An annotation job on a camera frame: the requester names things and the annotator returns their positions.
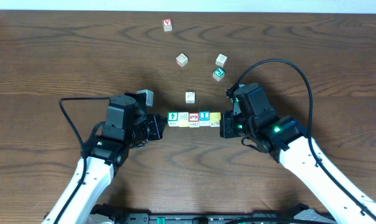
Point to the plain beige wooden block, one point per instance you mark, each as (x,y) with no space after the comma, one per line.
(183,119)

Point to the blue letter I block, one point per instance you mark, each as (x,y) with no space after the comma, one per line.
(204,118)

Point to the yellow top wooden block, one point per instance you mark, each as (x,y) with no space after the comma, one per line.
(215,118)

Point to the green number 5 block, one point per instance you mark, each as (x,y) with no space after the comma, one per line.
(172,119)

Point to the red U side block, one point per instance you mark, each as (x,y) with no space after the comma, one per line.
(182,60)

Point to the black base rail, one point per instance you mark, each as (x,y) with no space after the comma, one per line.
(107,214)

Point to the plain wooden picture block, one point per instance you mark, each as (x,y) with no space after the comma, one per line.
(221,60)

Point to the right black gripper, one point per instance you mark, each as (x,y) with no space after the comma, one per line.
(225,122)

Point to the red V letter block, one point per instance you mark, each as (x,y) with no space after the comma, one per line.
(167,25)

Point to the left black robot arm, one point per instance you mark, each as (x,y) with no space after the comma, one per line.
(91,178)

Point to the red number 3 block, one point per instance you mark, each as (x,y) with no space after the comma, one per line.
(193,119)

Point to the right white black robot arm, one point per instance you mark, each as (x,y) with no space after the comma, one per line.
(345,202)

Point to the green J letter block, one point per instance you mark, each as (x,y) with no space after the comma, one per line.
(218,74)

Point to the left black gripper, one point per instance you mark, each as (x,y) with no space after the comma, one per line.
(158,126)

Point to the white airplane picture block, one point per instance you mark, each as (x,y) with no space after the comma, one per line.
(190,97)

